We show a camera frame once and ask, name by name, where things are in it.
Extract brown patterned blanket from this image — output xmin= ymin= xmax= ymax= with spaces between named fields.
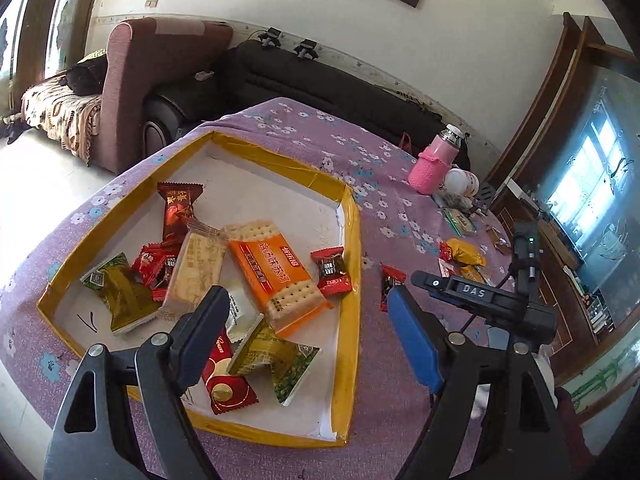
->
xmin=21 ymin=79 xmax=104 ymax=162

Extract reflective dark screen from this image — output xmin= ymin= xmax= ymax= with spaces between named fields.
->
xmin=544 ymin=67 xmax=640 ymax=313

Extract beige biscuit packet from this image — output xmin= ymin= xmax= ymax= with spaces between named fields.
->
xmin=159 ymin=219 xmax=229 ymax=322

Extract wooden television cabinet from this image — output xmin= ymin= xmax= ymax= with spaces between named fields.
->
xmin=482 ymin=11 xmax=640 ymax=418

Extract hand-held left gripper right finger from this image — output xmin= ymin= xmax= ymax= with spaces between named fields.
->
xmin=387 ymin=285 xmax=586 ymax=480

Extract green snack packet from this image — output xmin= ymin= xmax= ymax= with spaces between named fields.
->
xmin=80 ymin=252 xmax=162 ymax=337
xmin=229 ymin=314 xmax=322 ymax=407

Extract yellow taped cardboard box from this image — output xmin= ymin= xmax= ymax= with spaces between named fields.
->
xmin=37 ymin=130 xmax=363 ymax=450

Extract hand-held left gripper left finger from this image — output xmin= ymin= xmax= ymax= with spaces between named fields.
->
xmin=42 ymin=285 xmax=231 ymax=480

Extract orange yellow snack packet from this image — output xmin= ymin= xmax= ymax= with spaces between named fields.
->
xmin=459 ymin=265 xmax=487 ymax=287

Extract small white snack packet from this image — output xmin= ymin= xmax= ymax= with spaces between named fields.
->
xmin=224 ymin=285 xmax=266 ymax=347

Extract red gold snack packet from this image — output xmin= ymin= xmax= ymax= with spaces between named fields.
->
xmin=202 ymin=329 xmax=260 ymax=415

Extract dark red snack packet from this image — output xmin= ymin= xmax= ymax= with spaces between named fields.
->
xmin=156 ymin=182 xmax=205 ymax=247

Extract pink knitted sleeve thermos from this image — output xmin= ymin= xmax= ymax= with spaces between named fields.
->
xmin=407 ymin=123 xmax=464 ymax=196

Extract purple floral tablecloth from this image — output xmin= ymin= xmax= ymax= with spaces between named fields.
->
xmin=0 ymin=97 xmax=532 ymax=480

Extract maroon armchair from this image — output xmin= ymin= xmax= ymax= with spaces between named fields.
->
xmin=87 ymin=16 xmax=234 ymax=176

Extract white plastic jar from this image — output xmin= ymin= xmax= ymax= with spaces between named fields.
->
xmin=445 ymin=167 xmax=482 ymax=197

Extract dark cloth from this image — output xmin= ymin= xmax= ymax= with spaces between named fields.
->
xmin=61 ymin=54 xmax=109 ymax=97

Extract plain yellow snack packet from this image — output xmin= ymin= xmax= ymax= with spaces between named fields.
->
xmin=445 ymin=237 xmax=487 ymax=267

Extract black sofa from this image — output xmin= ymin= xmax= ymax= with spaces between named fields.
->
xmin=142 ymin=40 xmax=472 ymax=171

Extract person's right hand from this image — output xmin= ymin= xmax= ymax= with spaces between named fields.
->
xmin=531 ymin=353 xmax=557 ymax=407

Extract green white biscuit packet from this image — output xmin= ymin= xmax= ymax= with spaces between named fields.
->
xmin=442 ymin=207 xmax=477 ymax=234

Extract orange cracker packet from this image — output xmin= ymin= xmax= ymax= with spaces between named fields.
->
xmin=224 ymin=219 xmax=334 ymax=339

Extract person's right forearm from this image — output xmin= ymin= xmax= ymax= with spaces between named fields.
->
xmin=552 ymin=386 xmax=599 ymax=480

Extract dark crumpled packet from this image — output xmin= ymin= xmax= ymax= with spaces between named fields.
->
xmin=437 ymin=193 xmax=474 ymax=212

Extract red black snack packet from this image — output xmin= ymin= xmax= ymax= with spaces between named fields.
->
xmin=310 ymin=247 xmax=362 ymax=297

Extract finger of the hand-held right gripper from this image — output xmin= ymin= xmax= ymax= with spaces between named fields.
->
xmin=410 ymin=269 xmax=454 ymax=302

